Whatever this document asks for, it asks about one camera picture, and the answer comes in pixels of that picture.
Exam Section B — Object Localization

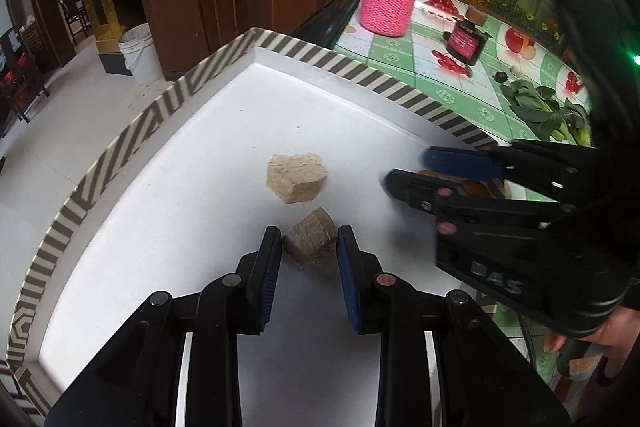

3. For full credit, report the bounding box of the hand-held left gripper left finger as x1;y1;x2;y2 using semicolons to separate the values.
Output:
45;226;283;427

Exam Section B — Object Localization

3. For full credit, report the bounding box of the person's right hand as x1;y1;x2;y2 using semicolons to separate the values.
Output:
544;306;633;354

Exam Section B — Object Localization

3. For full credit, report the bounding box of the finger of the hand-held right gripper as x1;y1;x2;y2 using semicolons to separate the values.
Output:
422;138;602;204
384;168;567;236

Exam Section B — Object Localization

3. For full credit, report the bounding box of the dark wooden furniture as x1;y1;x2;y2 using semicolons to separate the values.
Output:
0;26;51;124

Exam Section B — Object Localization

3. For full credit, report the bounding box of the brown wooden counter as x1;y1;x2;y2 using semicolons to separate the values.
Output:
97;0;371;82

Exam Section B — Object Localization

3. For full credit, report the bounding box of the dark wooden chair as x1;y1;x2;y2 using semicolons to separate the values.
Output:
57;0;92;46

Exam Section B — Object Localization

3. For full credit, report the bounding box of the green leafy vegetable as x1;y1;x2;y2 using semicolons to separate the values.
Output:
500;79;593;146

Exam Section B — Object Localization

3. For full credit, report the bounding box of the white plastic bucket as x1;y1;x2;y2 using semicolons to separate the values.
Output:
118;23;165;85

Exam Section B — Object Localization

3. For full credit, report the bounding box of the green fruit-print tablecloth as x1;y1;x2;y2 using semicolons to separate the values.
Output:
330;0;601;388

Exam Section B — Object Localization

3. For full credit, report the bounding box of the dark jar with pink label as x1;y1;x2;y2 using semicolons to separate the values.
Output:
442;18;493;66

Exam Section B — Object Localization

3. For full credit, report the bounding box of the white tray with striped rim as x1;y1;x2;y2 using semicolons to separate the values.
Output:
5;27;531;427

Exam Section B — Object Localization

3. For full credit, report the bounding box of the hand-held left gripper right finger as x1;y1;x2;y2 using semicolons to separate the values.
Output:
336;225;571;427

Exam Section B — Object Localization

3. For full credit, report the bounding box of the beige sugarcane piece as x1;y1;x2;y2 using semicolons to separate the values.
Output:
266;152;329;206
281;207;340;269

